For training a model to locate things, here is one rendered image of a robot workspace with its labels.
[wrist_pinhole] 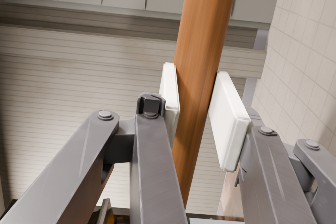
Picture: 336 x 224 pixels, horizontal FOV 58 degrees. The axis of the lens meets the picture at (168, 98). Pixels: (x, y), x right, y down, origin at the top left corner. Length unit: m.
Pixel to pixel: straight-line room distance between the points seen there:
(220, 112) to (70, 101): 3.67
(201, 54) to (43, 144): 4.08
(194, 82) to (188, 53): 0.02
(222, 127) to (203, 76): 0.04
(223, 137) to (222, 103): 0.02
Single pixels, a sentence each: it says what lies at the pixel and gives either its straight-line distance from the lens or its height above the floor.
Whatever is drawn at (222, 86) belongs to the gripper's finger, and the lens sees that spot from 0.18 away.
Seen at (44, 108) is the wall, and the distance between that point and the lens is 3.98.
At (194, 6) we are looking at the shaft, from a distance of 0.19.
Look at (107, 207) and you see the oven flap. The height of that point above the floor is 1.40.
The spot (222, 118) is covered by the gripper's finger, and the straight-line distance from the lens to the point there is 0.16.
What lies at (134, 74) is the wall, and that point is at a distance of 3.54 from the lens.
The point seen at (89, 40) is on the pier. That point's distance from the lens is 3.38.
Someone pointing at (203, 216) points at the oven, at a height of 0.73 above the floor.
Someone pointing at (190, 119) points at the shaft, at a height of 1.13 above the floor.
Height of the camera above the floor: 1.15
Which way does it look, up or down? 2 degrees down
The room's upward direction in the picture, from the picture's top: 85 degrees counter-clockwise
